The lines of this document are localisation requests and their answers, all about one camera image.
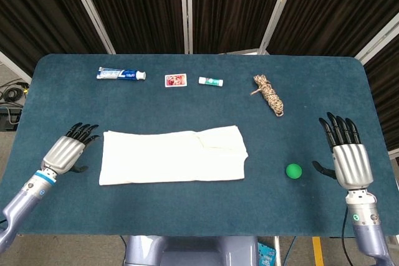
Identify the white T-shirt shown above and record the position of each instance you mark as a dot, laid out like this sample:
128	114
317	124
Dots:
162	157

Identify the blue white toothpaste tube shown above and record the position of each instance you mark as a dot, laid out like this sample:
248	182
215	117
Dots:
118	74

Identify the teal plastic box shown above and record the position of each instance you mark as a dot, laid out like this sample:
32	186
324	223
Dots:
266	255

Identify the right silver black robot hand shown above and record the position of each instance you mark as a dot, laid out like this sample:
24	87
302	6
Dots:
352	166

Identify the grey robot torso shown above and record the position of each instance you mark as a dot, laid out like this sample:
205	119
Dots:
187	253

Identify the grey floor equipment box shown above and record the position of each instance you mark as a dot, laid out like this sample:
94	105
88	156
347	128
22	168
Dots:
9	119

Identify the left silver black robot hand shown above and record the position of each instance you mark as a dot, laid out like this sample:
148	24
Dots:
62	155

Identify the red playing card box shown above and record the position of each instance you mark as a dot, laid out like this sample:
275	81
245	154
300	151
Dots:
176	80

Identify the green ball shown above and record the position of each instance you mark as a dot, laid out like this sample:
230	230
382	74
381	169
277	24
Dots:
294	171

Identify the dark folding screen panel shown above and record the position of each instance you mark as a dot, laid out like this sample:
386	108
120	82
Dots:
134	7
386	76
37	13
336	7
230	7

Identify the metal table leg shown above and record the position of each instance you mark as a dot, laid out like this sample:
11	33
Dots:
277	250

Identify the green white glue stick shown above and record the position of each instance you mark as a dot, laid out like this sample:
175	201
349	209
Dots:
211	81

